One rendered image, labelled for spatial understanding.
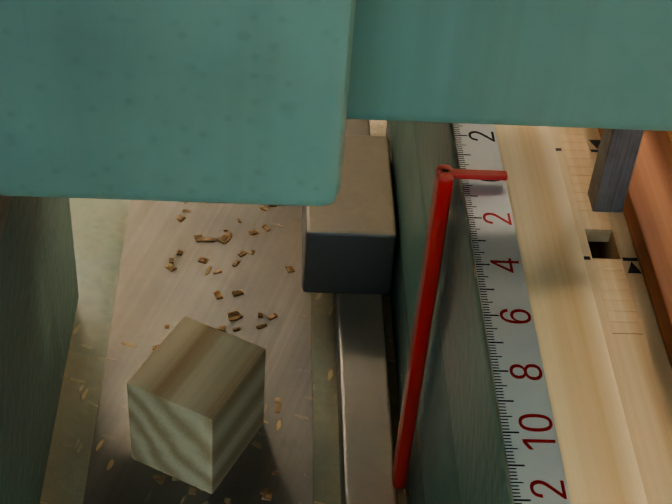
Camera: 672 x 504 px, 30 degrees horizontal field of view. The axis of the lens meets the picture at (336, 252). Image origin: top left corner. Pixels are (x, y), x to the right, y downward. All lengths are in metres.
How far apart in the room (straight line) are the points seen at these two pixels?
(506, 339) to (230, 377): 0.16
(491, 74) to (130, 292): 0.28
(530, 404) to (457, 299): 0.07
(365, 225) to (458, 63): 0.22
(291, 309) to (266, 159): 0.28
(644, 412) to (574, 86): 0.09
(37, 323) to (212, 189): 0.18
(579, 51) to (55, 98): 0.12
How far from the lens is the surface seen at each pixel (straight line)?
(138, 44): 0.26
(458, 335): 0.37
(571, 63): 0.31
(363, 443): 0.48
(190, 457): 0.47
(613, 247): 0.39
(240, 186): 0.28
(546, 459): 0.30
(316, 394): 0.52
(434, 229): 0.38
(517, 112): 0.32
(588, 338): 0.34
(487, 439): 0.32
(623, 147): 0.37
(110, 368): 0.53
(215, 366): 0.47
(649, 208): 0.39
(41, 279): 0.46
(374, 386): 0.50
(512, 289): 0.34
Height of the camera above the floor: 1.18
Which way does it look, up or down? 41 degrees down
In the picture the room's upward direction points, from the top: 5 degrees clockwise
